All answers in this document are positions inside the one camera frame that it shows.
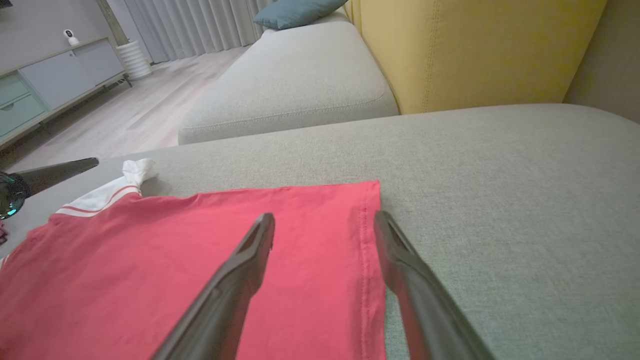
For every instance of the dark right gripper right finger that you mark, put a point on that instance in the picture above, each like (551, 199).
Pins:
(425, 315)

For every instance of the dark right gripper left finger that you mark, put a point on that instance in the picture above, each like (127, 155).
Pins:
(225, 310)

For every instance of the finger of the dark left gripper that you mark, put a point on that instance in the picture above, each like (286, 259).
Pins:
(55, 175)

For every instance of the red shorts with white trim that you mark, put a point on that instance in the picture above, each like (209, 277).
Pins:
(150, 280)

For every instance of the grey low sideboard cabinet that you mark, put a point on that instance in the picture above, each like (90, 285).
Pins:
(60, 80)

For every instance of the large grey sofa seat cushion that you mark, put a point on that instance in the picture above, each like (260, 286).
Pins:
(500, 200)

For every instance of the white ribbed round stand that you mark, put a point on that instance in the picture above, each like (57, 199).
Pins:
(134, 60)

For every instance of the grey pleated curtain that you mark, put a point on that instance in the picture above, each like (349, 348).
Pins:
(195, 25)

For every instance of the small grey sofa seat cushion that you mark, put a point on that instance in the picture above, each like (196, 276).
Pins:
(290, 80)

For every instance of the yellow sofa back cushion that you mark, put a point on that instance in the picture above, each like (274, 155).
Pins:
(475, 50)

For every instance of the blue throw pillow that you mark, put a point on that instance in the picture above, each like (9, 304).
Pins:
(295, 12)

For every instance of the grey sofa back cushion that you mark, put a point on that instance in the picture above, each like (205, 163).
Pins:
(610, 60)

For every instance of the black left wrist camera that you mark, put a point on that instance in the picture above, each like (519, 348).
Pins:
(10, 197)

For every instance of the small white security camera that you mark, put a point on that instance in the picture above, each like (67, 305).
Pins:
(70, 37)

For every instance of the wooden upright post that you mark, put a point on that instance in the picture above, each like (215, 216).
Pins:
(112, 20)

